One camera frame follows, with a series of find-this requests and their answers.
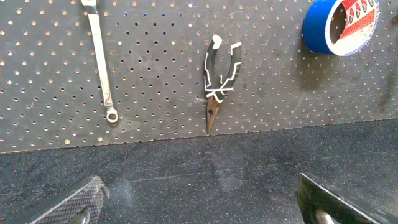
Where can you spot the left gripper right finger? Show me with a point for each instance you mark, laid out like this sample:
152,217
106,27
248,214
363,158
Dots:
320,199

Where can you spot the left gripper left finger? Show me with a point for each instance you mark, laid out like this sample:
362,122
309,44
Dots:
84,196

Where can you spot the black and white pliers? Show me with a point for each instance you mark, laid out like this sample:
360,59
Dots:
212,110

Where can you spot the roll of blue tape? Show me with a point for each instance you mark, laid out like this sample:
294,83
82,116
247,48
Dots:
315,28

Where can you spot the black pegboard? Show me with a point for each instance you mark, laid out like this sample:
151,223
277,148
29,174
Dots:
155,46

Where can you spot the wrench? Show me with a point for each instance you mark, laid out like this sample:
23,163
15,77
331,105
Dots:
101,62

